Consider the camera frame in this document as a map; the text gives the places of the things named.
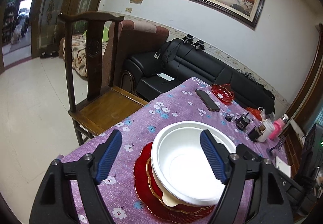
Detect large white foam bowl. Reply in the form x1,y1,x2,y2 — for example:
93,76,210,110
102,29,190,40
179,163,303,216
151,121,236,206

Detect cream plastic bowl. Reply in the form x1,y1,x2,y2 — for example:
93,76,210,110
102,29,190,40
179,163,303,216
146,157,210,208

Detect lined paper notepad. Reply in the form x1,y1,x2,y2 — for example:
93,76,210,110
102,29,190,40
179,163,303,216
275,156,291,177

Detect white plastic jar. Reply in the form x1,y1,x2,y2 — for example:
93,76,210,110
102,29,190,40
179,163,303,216
257,119,275,142

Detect pink water bottle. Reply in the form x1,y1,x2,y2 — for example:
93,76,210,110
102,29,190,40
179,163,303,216
268,114,289,141

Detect small red dish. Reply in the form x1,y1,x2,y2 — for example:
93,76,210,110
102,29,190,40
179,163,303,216
211,84,235,105

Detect black smartphone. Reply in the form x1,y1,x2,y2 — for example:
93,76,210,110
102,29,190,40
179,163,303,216
195,89,220,112

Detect purple floral tablecloth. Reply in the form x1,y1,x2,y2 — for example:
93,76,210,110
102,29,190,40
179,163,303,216
62,78,278,223

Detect dark wooden chair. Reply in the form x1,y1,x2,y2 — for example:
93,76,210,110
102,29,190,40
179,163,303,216
58,12,147,145

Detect black leather sofa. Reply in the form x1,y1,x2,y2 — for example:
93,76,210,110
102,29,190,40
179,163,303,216
121,39,275,114

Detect brown armchair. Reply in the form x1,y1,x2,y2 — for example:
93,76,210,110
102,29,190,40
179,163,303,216
102,20,169,87

